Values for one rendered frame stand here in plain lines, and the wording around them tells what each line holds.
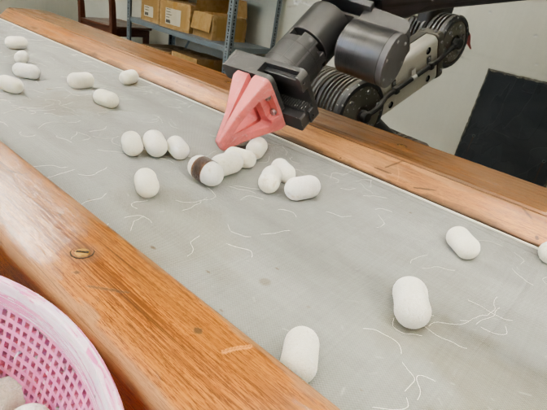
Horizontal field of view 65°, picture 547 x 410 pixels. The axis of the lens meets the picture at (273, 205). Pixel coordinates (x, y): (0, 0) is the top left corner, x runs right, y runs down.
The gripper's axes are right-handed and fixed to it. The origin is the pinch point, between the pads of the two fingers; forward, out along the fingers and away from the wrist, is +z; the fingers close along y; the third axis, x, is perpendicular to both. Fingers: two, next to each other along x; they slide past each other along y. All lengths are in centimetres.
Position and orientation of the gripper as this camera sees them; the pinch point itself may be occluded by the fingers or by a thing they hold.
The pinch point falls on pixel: (224, 140)
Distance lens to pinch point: 45.1
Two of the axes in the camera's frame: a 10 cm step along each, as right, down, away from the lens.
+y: 7.5, 4.0, -5.3
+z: -6.0, 7.5, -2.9
